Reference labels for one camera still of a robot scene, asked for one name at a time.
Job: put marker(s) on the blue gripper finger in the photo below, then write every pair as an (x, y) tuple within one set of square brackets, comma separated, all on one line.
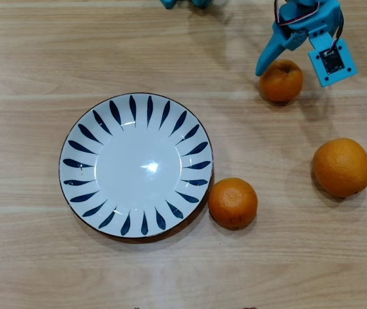
[(299, 40), (272, 48)]

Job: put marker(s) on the small orange with stem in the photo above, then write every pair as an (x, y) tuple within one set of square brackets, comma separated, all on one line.
[(281, 83)]

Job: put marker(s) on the large pebbly orange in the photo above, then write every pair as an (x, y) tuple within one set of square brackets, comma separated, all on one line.
[(342, 167)]

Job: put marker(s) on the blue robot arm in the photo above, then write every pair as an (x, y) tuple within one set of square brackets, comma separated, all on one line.
[(199, 2)]

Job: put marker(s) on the white plate blue leaf pattern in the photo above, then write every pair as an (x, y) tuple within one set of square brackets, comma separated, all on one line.
[(135, 180)]

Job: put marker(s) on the medium round orange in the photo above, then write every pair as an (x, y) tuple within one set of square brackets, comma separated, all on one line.
[(232, 203)]

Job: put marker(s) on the wrist camera on blue mount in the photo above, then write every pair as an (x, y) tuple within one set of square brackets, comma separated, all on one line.
[(331, 61)]

